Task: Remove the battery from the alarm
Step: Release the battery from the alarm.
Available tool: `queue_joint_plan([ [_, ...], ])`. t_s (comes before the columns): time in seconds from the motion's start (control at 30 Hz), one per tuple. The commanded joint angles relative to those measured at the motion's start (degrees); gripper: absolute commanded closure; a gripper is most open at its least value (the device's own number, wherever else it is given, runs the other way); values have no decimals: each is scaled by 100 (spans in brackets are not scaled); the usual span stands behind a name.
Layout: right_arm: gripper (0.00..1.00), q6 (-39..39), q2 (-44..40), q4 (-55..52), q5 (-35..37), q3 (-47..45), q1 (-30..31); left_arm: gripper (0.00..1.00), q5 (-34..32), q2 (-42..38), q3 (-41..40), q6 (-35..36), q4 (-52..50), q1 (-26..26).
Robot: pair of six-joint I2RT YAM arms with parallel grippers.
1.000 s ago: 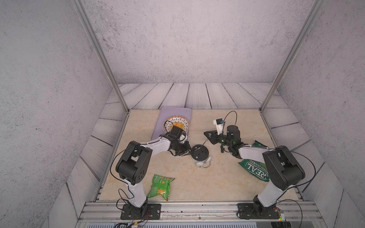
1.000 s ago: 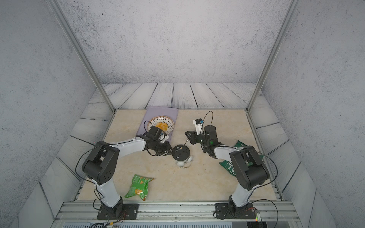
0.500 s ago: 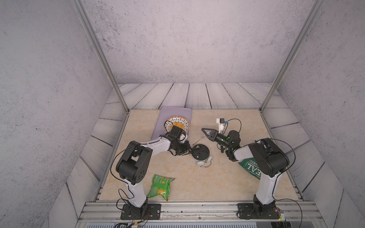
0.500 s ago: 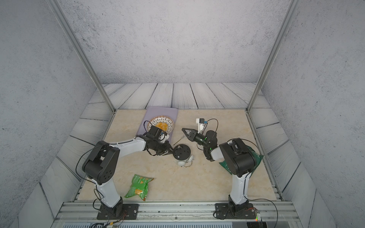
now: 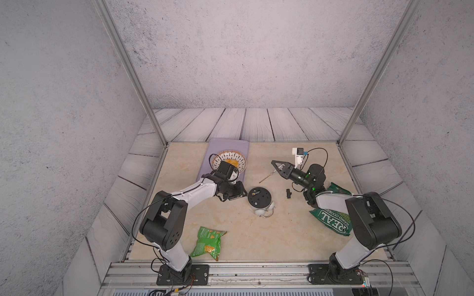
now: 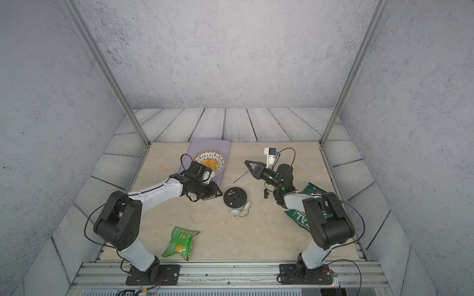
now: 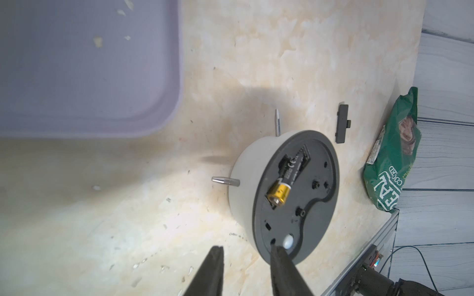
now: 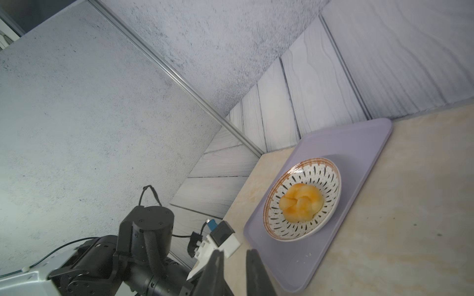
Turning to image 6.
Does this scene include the clear handled screwdriver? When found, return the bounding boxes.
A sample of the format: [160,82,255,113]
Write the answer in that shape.
[233,171,248,184]

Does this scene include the yellow chips in bowl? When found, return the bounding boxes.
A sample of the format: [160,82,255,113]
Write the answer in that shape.
[202,159,219,171]

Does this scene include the aluminium front rail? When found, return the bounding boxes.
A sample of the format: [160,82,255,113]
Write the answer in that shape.
[68,260,392,296]

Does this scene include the dark green chips bag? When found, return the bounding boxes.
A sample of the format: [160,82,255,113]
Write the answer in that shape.
[283,182,327,233]

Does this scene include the light green snack bag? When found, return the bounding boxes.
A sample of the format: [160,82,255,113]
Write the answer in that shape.
[162,226,200,261]

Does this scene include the patterned bowl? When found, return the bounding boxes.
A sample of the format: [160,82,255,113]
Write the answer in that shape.
[193,150,227,175]

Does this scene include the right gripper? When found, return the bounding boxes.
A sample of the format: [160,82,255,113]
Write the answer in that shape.
[246,162,283,192]

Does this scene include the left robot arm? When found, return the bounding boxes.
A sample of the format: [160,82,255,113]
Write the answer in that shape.
[93,160,222,276]

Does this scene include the left metal frame post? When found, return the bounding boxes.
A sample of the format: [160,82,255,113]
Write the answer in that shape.
[60,0,151,148]

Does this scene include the lavender tray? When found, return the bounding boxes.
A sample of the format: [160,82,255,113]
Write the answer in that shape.
[178,138,231,186]

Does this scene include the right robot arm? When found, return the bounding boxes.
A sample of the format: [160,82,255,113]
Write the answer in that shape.
[244,160,355,276]

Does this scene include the white alarm clock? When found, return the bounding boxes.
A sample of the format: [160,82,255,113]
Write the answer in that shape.
[223,187,251,218]

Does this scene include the right metal frame post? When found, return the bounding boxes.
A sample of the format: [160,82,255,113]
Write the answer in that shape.
[320,0,390,147]

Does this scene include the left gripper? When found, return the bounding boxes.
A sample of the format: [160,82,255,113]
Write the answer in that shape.
[193,180,225,201]

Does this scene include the metal frame post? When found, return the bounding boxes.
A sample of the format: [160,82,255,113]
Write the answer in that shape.
[320,0,390,147]
[60,0,151,148]

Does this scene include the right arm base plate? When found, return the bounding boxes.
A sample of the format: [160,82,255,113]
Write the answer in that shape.
[276,263,334,286]

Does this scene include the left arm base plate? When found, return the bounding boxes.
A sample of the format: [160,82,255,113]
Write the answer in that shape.
[125,264,181,286]

